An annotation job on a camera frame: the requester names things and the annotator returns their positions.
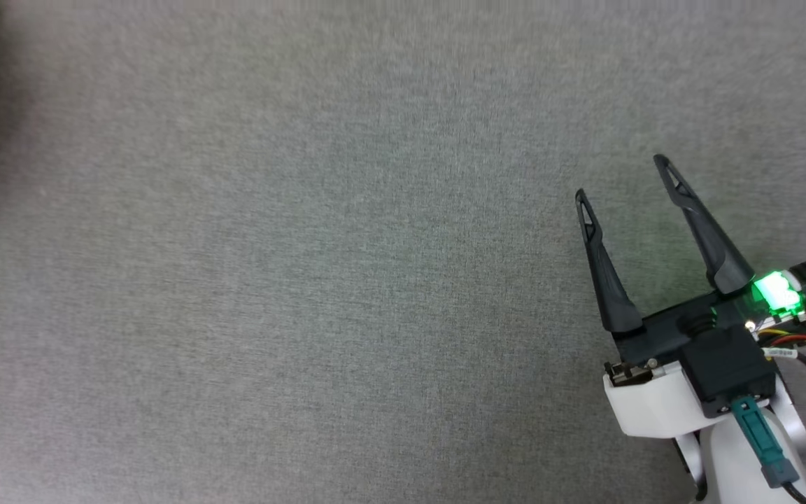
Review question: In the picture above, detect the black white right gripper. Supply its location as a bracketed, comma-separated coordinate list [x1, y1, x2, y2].
[574, 154, 805, 438]

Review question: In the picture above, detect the grey fabric sofa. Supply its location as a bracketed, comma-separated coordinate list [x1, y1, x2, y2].
[0, 0, 806, 504]

